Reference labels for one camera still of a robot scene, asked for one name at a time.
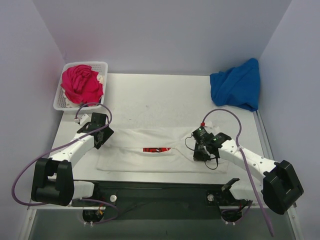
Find white t-shirt red print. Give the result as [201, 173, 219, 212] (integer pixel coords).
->
[96, 126, 229, 174]

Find purple cable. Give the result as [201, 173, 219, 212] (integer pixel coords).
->
[11, 102, 121, 225]
[201, 108, 275, 237]

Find white plastic laundry basket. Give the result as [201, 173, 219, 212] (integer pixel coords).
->
[53, 61, 108, 114]

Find red pink t-shirt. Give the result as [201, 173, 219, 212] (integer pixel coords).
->
[60, 64, 104, 105]

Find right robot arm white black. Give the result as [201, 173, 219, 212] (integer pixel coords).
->
[191, 126, 304, 215]

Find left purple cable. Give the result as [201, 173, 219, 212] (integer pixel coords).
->
[11, 102, 121, 225]

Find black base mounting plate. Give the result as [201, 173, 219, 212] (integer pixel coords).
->
[71, 178, 251, 223]

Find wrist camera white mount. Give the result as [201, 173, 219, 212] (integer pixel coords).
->
[74, 114, 91, 126]
[200, 121, 217, 129]

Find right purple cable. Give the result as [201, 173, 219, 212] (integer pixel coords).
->
[201, 108, 275, 237]

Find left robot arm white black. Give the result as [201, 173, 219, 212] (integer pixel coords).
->
[31, 112, 114, 206]

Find blue t-shirt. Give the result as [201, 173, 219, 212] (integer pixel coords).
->
[209, 58, 261, 112]

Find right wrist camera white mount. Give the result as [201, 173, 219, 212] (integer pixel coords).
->
[200, 121, 217, 129]

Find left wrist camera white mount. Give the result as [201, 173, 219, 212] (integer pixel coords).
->
[74, 114, 91, 126]

